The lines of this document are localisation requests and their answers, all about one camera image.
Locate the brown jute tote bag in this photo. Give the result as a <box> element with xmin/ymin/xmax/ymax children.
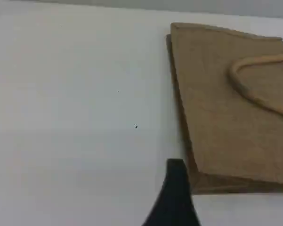
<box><xmin>166</xmin><ymin>22</ymin><xmax>283</xmax><ymax>195</ymax></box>

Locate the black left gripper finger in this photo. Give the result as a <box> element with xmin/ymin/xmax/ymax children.
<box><xmin>141</xmin><ymin>159</ymin><xmax>201</xmax><ymax>226</ymax></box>

